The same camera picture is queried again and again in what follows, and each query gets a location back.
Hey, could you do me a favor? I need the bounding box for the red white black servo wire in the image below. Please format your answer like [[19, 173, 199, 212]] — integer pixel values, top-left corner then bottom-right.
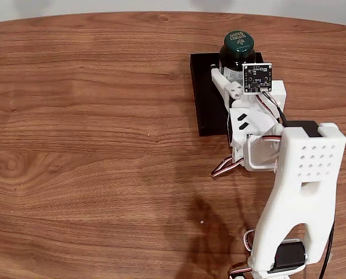
[[211, 155, 245, 178]]

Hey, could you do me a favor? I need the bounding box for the green-capped dark pill bottle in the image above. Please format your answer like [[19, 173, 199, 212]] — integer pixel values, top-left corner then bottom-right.
[[219, 29, 257, 85]]

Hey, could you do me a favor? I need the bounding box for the black camera cable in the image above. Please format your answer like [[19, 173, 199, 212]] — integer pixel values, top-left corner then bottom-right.
[[262, 90, 336, 279]]

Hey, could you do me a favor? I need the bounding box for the black camera circuit board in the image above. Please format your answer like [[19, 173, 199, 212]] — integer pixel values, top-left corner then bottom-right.
[[242, 63, 273, 95]]

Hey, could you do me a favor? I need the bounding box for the shallow black box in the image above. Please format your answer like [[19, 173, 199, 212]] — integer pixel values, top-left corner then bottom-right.
[[189, 52, 264, 137]]

